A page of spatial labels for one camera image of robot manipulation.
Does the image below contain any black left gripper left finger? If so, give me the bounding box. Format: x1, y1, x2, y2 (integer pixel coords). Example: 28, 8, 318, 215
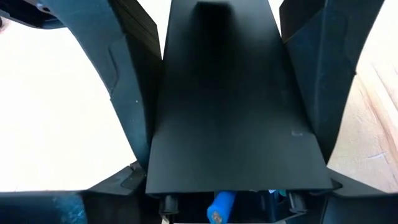
0, 161, 147, 224

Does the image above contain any black cable tray lid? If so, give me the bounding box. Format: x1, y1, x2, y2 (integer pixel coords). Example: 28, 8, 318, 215
145, 0, 334, 195

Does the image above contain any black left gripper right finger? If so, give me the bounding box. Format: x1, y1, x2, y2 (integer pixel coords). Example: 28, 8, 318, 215
322, 167, 398, 224

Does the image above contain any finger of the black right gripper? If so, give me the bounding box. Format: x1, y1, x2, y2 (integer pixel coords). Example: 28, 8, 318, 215
40, 0, 164, 171
279, 0, 386, 164

